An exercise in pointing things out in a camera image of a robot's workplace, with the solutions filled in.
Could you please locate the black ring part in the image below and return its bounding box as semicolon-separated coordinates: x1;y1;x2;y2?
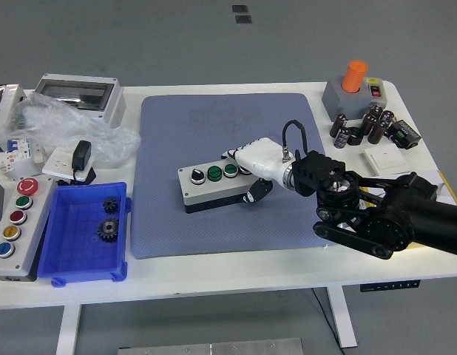
347;126;365;146

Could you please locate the blue plastic bin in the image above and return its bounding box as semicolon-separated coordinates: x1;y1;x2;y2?
36;180;132;288

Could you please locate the small black gear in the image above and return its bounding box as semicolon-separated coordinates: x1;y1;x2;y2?
102;197;121;215

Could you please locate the grey-blue textured mat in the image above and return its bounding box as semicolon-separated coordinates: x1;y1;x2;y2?
130;92;347;260

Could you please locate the black power adapter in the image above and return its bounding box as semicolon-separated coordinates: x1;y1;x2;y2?
57;139;98;186

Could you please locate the orange cylinder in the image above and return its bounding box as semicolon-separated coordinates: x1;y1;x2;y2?
341;59;369;93

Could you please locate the large black gear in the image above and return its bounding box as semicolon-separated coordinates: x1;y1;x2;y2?
96;217;121;244

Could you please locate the white wall socket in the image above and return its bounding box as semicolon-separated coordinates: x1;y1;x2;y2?
41;147;98;178

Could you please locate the grey metal plate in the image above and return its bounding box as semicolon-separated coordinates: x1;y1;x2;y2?
117;337;304;355

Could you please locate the grey enclosure with clear lid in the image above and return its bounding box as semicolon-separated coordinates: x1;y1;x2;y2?
33;72;126;129

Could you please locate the black table control panel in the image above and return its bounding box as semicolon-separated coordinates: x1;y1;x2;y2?
359;280;422;293

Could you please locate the white circuit breaker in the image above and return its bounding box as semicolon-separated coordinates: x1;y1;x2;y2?
0;137;44;175

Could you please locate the grey four-control button box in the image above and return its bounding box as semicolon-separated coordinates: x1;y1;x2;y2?
177;160;268;215

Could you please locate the white table leg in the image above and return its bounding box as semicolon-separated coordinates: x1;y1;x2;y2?
326;286;359;349
55;305;84;355

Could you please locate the black module with green terminal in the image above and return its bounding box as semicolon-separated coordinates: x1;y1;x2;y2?
385;118;422;150

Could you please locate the grey five-button control box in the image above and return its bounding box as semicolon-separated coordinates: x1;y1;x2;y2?
0;176;56;283

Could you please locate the capacitor with grey print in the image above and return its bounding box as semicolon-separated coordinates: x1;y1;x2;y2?
334;126;352;150

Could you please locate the grey box with red switch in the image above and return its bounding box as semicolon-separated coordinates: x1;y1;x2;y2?
321;76;388;122

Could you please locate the clear crumpled plastic bag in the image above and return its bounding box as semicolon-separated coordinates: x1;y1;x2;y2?
2;91;143;166

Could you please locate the yellow and white carton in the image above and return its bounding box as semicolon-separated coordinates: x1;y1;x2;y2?
361;169;457;252

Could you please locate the white wall switch plate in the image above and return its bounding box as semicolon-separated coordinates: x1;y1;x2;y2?
363;143;412;177

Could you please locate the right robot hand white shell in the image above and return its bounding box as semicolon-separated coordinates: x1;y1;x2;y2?
220;137;291;205

